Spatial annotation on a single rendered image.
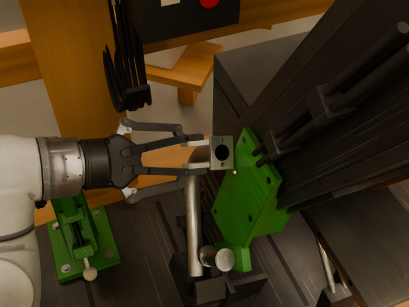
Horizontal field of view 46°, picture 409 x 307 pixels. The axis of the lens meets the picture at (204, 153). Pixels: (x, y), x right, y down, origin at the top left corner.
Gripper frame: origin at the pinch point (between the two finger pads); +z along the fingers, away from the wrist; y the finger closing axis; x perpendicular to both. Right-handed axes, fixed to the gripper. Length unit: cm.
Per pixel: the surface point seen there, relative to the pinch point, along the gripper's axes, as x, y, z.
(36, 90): 218, 34, 1
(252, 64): 7.2, 15.7, 15.0
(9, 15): 280, 92, -5
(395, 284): -18.0, -21.7, 21.9
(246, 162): -6.0, -1.7, 4.4
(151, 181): 41.0, -7.6, 4.5
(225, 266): -0.2, -19.2, 2.3
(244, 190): -4.7, -6.3, 4.4
